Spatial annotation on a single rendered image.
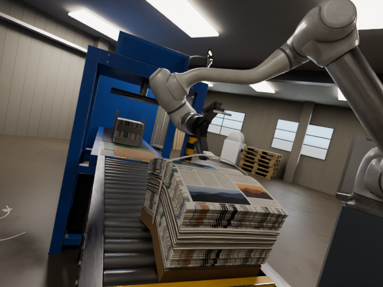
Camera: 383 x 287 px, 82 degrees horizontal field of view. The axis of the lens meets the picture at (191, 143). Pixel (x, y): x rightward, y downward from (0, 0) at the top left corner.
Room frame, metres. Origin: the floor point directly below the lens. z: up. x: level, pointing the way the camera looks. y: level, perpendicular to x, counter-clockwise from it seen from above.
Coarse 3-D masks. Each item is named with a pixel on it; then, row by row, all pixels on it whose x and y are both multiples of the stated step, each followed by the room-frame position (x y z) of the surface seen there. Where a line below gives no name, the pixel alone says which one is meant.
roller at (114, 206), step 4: (104, 204) 0.83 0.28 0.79; (108, 204) 0.83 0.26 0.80; (112, 204) 0.84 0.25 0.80; (116, 204) 0.84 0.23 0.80; (120, 204) 0.85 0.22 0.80; (124, 204) 0.86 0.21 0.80; (128, 204) 0.87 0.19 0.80; (132, 204) 0.87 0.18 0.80; (136, 204) 0.88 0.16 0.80; (104, 208) 0.81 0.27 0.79; (108, 208) 0.82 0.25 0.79; (112, 208) 0.82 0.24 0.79; (116, 208) 0.83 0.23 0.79; (120, 208) 0.84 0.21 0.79; (124, 208) 0.84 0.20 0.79; (128, 208) 0.85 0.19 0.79; (132, 208) 0.86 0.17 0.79; (136, 208) 0.86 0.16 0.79; (140, 208) 0.87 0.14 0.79
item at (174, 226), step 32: (192, 192) 0.49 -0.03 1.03; (224, 192) 0.53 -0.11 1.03; (256, 192) 0.59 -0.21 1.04; (160, 224) 0.58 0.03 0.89; (192, 224) 0.46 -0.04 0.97; (224, 224) 0.48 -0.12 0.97; (256, 224) 0.52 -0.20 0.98; (192, 256) 0.48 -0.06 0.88; (224, 256) 0.52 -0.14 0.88; (256, 256) 0.55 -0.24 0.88
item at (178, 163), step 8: (168, 168) 0.60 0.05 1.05; (192, 168) 0.61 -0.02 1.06; (200, 168) 0.64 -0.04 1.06; (208, 168) 0.68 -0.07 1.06; (216, 168) 0.71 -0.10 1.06; (160, 176) 0.64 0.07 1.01; (168, 176) 0.59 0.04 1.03; (240, 176) 0.67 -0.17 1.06; (248, 176) 0.71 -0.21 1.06; (160, 192) 0.63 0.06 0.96; (160, 200) 0.62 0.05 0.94; (160, 208) 0.60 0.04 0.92
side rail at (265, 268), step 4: (260, 264) 0.66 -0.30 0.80; (264, 264) 0.66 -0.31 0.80; (260, 268) 0.64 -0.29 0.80; (264, 268) 0.64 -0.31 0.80; (268, 268) 0.65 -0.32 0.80; (260, 272) 0.63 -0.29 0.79; (264, 272) 0.62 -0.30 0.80; (268, 272) 0.63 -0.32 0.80; (272, 272) 0.63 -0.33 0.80; (272, 276) 0.61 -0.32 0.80; (276, 276) 0.62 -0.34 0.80; (276, 280) 0.60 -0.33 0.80; (280, 280) 0.60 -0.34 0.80; (284, 280) 0.61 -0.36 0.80; (276, 284) 0.58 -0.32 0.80; (280, 284) 0.58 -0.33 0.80; (284, 284) 0.59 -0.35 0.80; (288, 284) 0.59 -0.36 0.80
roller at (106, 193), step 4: (104, 192) 0.95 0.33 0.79; (108, 192) 0.95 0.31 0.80; (112, 192) 0.96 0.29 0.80; (116, 192) 0.96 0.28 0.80; (120, 192) 0.97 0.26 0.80; (124, 192) 0.98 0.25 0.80; (128, 192) 1.00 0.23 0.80; (116, 196) 0.95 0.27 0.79; (120, 196) 0.96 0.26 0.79; (124, 196) 0.97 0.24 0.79; (128, 196) 0.97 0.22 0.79; (132, 196) 0.98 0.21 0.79; (136, 196) 0.99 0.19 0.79; (140, 196) 1.00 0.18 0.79; (144, 196) 1.01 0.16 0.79
